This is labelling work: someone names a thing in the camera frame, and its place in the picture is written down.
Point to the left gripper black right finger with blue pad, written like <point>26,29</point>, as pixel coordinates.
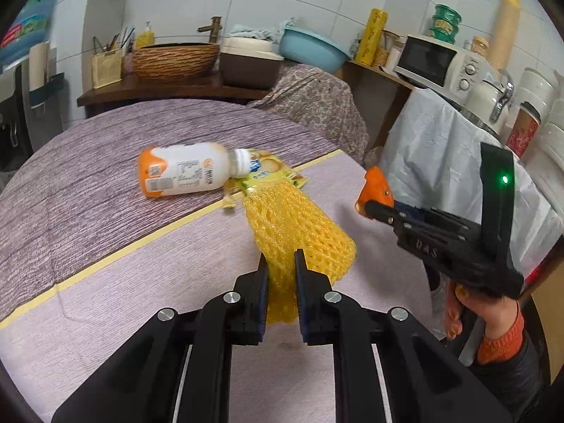
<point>387,365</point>

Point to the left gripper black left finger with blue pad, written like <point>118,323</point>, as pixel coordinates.
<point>177,366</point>

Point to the yellow foam fruit net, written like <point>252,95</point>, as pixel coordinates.
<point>283,220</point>

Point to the orange black sleeve forearm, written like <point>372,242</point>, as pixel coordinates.
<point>509,368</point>

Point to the right hand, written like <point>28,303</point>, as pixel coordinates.
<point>499,314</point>

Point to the white plastic sheet cover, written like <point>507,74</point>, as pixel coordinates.
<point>432,158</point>

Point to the red paper cup stack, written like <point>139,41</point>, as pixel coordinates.
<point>526,124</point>

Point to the purple grey tablecloth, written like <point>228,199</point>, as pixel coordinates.
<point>87,259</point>

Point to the cream electric kettle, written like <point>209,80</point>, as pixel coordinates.
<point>487,102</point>

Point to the wooden side cabinet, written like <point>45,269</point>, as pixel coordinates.
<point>379,98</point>

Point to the white microwave oven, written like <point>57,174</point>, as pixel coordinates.
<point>446,69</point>

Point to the floral cloth cover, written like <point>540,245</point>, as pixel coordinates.
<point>308,95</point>

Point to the yellow snack wrapper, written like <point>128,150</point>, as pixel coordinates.
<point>255,168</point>

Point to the tall tan paper cup stack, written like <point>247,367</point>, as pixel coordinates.
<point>504,33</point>

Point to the yellow roll package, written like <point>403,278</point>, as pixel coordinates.
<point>366,51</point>

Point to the white orange drink bottle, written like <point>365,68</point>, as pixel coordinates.
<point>186,169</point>

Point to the green instant noodle bowls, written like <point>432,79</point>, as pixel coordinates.
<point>445,24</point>

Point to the light blue plastic basin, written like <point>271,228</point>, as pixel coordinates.
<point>306,47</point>

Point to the brown rice cooker pot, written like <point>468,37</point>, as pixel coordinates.
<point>249,63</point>

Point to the grey water dispenser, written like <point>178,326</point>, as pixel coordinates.
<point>29,119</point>

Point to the dark wooden counter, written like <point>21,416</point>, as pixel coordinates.
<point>132,89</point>

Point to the beige chopstick holder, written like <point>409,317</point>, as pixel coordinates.
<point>106,68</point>

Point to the brown woven basin sink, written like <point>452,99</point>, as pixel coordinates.
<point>175,61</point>

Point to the bronze faucet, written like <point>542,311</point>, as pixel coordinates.
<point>213,29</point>

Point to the yellow soap bottle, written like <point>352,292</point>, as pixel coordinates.
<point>146,38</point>

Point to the blue water jug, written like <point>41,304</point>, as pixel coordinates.
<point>29,29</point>

